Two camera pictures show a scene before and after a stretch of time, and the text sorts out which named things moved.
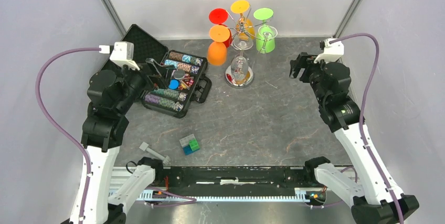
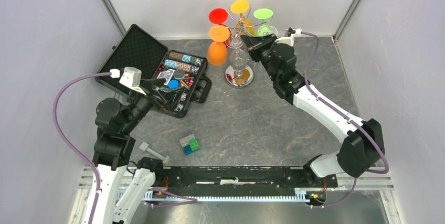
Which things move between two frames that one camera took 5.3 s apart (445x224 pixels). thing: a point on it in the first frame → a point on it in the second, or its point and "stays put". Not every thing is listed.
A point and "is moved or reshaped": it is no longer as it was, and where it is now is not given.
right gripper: x=305 y=61 → x=255 y=44
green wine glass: x=265 y=39 stays put
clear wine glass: x=239 y=65 is moved or reshaped
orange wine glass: x=216 y=52 stays put
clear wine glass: x=267 y=32 stays put
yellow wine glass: x=245 y=29 stays put
